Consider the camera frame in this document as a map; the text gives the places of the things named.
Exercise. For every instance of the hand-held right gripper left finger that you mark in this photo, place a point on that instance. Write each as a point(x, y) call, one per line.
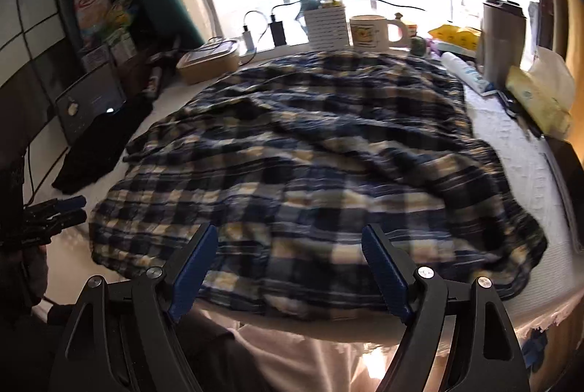
point(200, 255)

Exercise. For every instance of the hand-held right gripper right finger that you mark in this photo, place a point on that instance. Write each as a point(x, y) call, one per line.
point(378, 259)

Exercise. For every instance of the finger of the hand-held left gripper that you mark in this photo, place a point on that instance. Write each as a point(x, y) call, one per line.
point(70, 202)
point(73, 218)

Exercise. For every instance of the blue plaid shirt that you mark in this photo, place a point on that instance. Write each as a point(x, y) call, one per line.
point(319, 173)

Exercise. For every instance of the black cloth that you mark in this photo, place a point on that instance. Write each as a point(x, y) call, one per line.
point(105, 136)

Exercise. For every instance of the person's light clothing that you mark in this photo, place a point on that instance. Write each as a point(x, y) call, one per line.
point(310, 358)

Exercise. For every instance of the small white carton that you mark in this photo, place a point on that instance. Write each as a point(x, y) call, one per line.
point(96, 56)
point(123, 45)

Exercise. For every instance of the beige lunch box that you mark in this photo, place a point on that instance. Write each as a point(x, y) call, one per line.
point(207, 63)

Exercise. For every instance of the yellow green snack bag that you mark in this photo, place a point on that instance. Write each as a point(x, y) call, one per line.
point(124, 11)

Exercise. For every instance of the red and white snack bag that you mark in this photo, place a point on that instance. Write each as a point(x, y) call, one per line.
point(93, 4)

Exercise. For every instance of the white tube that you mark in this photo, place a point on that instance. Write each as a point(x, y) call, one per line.
point(465, 70)

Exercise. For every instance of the purple packet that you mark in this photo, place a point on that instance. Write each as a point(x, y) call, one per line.
point(433, 46)

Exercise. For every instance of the white charger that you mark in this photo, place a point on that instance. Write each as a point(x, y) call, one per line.
point(248, 38)

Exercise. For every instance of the yellow tissue pack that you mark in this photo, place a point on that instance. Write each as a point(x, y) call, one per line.
point(538, 100)

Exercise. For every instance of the cream cartoon mug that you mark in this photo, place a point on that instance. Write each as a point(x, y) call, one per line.
point(367, 34)

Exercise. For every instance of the small figurine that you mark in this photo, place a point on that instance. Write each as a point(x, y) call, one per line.
point(410, 29)

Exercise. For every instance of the white slatted basket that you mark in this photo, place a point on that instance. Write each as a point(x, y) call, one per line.
point(327, 29)

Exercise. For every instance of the black charger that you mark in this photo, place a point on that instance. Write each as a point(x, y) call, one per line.
point(278, 31)

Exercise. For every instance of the yellow packet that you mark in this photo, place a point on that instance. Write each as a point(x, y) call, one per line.
point(456, 36)

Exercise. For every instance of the steel tumbler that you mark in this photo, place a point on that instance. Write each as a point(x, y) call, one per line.
point(499, 45)

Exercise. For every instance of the blue toy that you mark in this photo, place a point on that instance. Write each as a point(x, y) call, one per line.
point(308, 0)

